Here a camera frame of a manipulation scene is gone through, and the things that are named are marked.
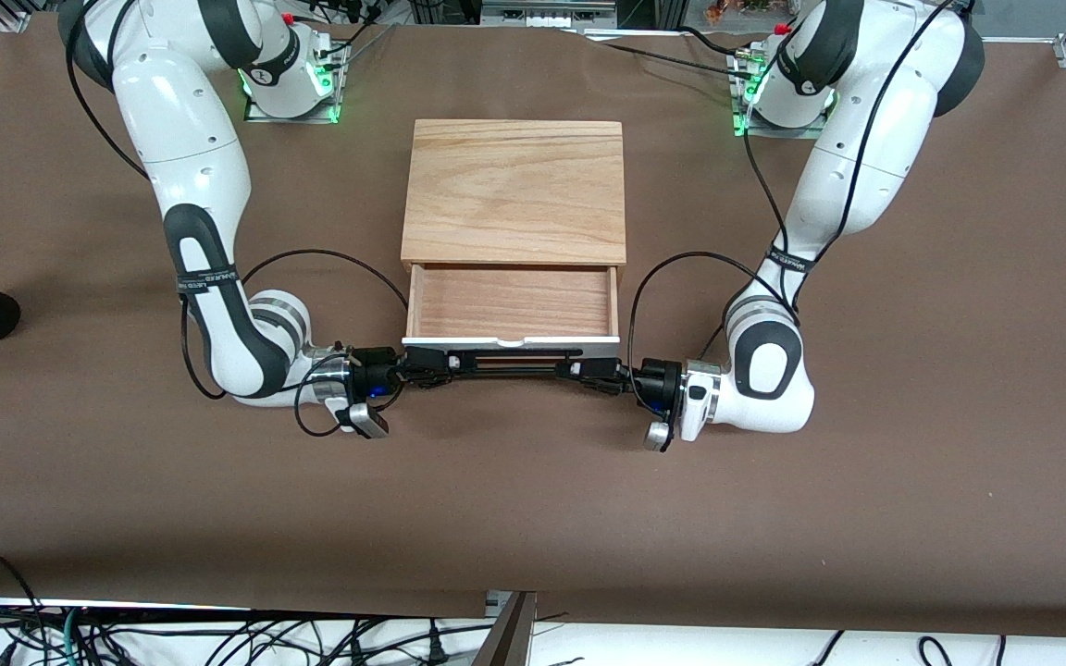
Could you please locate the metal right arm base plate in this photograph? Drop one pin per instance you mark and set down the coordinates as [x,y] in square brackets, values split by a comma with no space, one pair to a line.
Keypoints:
[325,92]

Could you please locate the grey equipment box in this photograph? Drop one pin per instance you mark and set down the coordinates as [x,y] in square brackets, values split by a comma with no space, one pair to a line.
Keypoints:
[533,13]

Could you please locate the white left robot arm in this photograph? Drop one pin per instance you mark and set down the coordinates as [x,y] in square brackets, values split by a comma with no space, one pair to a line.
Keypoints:
[866,139]

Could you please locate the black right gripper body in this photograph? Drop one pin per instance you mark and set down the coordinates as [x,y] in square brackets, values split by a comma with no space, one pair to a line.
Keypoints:
[373,366]

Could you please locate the light wooden drawer cabinet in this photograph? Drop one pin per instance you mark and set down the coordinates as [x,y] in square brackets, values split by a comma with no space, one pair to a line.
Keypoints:
[514,190]

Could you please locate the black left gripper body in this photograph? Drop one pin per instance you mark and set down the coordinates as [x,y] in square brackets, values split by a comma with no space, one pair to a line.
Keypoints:
[656,380]

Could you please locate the brown table support beam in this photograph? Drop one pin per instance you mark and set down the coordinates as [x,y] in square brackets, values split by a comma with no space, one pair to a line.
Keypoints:
[510,638]

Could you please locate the brown table cover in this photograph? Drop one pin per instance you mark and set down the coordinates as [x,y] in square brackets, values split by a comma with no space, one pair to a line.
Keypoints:
[533,499]

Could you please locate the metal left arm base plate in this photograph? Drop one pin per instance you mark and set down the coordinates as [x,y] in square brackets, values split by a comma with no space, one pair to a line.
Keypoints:
[741,88]

